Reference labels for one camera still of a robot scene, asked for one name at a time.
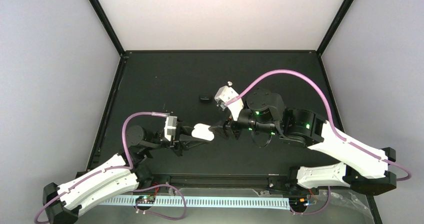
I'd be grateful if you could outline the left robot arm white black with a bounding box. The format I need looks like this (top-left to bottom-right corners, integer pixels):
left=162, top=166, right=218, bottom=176
left=41, top=122, right=215, bottom=224

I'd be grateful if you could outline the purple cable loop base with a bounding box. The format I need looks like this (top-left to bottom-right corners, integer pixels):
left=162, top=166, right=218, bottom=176
left=289, top=186, right=332, bottom=216
left=134, top=183, right=188, bottom=222

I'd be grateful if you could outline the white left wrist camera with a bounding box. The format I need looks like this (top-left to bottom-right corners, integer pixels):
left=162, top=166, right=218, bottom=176
left=163, top=116, right=178, bottom=142

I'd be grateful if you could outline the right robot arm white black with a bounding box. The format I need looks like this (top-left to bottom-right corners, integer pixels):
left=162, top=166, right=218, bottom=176
left=208, top=88, right=397, bottom=196

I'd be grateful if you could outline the white earbud charging case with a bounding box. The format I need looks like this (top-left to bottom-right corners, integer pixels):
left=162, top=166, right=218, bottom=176
left=191, top=123, right=215, bottom=141

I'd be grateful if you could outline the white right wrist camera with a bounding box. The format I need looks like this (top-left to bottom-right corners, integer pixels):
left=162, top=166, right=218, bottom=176
left=214, top=85, right=245, bottom=121

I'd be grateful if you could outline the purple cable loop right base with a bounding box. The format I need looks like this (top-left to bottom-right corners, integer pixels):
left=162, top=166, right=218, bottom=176
left=289, top=186, right=332, bottom=216

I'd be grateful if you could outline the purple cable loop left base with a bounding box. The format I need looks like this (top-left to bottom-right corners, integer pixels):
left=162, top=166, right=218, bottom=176
left=134, top=183, right=188, bottom=222

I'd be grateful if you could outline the black frame post right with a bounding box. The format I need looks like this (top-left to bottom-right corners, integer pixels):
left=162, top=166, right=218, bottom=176
left=316, top=0, right=355, bottom=57

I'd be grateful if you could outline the black frame post left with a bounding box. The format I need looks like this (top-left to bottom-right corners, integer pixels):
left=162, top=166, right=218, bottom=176
left=88, top=0, right=125, bottom=56

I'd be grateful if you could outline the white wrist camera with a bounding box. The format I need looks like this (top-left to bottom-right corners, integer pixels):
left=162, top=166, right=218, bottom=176
left=214, top=85, right=245, bottom=121
left=163, top=116, right=178, bottom=142

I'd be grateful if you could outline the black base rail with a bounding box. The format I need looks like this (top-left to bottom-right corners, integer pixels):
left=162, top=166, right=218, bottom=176
left=138, top=173, right=288, bottom=189

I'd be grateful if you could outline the black frame post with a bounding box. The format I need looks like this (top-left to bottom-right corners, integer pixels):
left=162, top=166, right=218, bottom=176
left=316, top=0, right=355, bottom=57
left=88, top=0, right=125, bottom=56

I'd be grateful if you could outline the black earbud charging case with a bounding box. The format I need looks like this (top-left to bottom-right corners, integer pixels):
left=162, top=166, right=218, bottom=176
left=198, top=95, right=213, bottom=103

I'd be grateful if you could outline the white slotted cable duct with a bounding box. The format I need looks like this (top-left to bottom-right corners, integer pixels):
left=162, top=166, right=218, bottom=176
left=101, top=195, right=289, bottom=210

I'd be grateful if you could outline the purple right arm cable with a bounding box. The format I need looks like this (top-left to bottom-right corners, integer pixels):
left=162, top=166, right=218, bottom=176
left=225, top=69, right=413, bottom=182

